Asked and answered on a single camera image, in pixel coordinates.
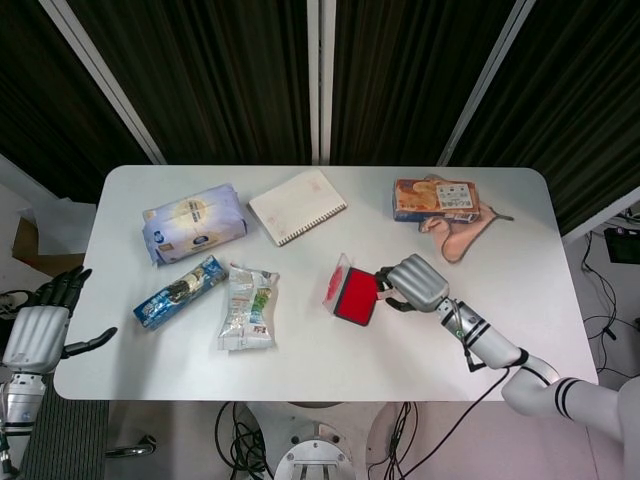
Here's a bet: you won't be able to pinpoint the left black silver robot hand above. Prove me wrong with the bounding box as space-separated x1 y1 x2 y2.
2 266 119 374

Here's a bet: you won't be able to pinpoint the clear crinkled snack bag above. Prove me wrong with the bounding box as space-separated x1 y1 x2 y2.
215 261 280 353

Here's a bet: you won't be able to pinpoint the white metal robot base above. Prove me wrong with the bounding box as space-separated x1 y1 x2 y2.
244 399 401 480

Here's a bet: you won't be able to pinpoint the brown cardboard piece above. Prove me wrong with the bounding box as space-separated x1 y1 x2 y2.
12 218 85 267

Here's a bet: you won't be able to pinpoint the chrome handle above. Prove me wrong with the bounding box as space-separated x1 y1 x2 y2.
104 433 157 459

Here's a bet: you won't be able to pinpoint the orange blue biscuit box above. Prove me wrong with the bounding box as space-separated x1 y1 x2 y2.
391 178 482 225

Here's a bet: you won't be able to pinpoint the black floor cables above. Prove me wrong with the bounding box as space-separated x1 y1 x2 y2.
582 229 640 371

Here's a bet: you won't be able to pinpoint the pink fuzzy cloth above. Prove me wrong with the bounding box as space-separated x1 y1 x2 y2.
418 172 515 264

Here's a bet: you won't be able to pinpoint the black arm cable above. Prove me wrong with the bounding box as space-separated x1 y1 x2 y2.
418 344 531 480

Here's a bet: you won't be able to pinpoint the black pleated curtain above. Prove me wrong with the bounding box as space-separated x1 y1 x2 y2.
69 0 321 165
449 0 640 236
0 0 154 179
329 0 521 166

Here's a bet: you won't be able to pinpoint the red ink pad case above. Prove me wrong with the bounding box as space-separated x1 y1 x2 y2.
319 253 384 329

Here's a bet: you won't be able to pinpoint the blue cookie package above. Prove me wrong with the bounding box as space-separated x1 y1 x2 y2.
132 254 225 331

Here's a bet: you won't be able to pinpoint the black perforated panel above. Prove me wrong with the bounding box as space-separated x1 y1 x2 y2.
22 399 110 480

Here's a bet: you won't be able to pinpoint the white spiral notebook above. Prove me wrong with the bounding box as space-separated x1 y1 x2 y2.
248 169 349 248

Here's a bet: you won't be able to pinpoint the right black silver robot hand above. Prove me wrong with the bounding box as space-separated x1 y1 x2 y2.
372 253 450 315

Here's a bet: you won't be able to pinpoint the black cable bundle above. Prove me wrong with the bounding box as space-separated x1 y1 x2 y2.
367 401 420 480
214 401 275 480

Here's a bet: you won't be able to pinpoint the black screen device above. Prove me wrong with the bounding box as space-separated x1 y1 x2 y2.
603 225 640 264

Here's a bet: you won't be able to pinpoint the purple tissue pack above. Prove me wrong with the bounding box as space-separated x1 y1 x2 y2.
141 183 250 269

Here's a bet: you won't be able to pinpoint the white frame post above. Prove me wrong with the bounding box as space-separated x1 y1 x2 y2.
39 0 167 165
437 0 537 166
563 185 640 242
305 0 336 165

